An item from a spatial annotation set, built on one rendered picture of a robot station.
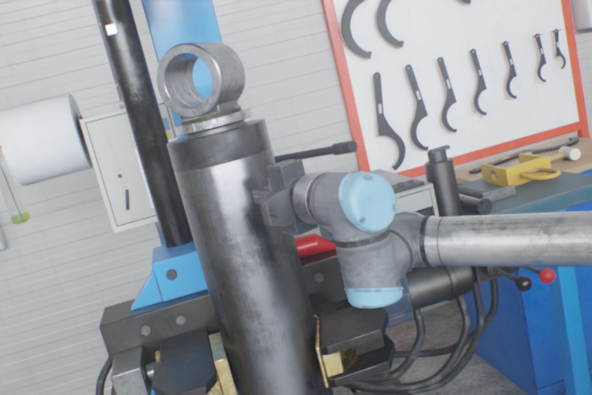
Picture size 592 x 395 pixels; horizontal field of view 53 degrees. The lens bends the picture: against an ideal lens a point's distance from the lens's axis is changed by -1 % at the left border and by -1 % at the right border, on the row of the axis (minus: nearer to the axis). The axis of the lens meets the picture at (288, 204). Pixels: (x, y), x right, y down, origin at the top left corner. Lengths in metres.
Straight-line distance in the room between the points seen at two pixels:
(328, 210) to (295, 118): 2.42
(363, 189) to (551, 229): 0.29
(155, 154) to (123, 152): 0.50
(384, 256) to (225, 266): 0.41
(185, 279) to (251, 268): 0.35
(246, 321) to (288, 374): 0.15
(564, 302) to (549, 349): 0.65
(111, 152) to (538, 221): 1.47
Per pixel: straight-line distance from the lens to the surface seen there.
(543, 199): 1.78
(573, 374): 2.25
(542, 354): 2.75
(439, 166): 1.64
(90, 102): 3.28
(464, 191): 1.91
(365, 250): 0.93
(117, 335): 1.55
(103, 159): 2.10
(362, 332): 1.28
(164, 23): 1.68
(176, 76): 1.30
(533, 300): 2.63
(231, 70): 1.25
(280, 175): 1.06
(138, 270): 3.38
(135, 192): 2.10
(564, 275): 2.10
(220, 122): 1.21
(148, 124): 1.59
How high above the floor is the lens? 1.53
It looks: 11 degrees down
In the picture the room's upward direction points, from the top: 14 degrees counter-clockwise
